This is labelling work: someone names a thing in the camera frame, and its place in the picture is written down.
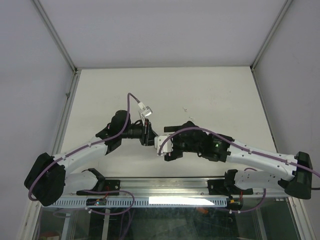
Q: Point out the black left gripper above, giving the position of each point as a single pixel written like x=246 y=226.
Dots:
x=148 y=134

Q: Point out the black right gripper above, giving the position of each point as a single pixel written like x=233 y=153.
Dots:
x=175 y=154

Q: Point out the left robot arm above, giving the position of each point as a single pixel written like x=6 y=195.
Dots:
x=53 y=176

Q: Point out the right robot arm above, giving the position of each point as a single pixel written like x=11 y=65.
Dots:
x=291 y=173

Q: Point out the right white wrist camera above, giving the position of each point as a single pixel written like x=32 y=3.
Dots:
x=163 y=145

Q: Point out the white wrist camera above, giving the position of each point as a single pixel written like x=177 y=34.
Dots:
x=163 y=145
x=144 y=111

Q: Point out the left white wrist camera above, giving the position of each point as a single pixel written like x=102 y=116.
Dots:
x=144 y=111

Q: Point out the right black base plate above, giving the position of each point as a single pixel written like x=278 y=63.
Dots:
x=218 y=187

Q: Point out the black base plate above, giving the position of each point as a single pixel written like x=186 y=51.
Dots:
x=101 y=188
x=218 y=187

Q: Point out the white slotted cable duct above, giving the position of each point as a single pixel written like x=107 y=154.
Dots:
x=140 y=202

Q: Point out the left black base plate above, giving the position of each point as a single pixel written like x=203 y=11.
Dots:
x=101 y=188

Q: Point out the aluminium mounting rail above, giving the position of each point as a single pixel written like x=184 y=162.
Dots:
x=146 y=187

